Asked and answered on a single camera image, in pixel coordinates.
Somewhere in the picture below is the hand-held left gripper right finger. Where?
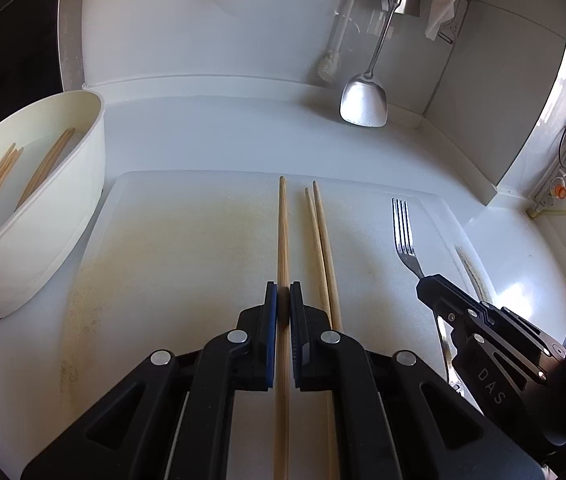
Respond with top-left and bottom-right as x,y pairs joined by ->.
289,281 -> 546,480

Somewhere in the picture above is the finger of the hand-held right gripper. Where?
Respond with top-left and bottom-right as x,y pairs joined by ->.
415,275 -> 566,387
450,332 -> 546,448

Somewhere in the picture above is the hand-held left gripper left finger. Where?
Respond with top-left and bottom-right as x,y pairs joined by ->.
20,281 -> 280,480

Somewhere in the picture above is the metal fork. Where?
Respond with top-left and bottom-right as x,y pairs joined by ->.
391,198 -> 465,397

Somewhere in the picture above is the white plastic basin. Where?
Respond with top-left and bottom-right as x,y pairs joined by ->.
0,90 -> 108,321

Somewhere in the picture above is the white cutting board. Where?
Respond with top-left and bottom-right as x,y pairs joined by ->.
0,170 -> 566,480

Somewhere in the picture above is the metal spatula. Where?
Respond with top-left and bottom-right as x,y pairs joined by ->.
339,0 -> 411,129

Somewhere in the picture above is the white bottle brush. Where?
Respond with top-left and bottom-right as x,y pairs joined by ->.
317,0 -> 367,83

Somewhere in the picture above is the hanging dish cloth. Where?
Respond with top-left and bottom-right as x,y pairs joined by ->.
408,0 -> 465,41

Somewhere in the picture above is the yellow gas hose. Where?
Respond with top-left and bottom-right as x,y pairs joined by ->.
528,180 -> 566,221

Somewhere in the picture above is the wall hook rail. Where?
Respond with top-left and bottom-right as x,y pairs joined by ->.
378,0 -> 470,43

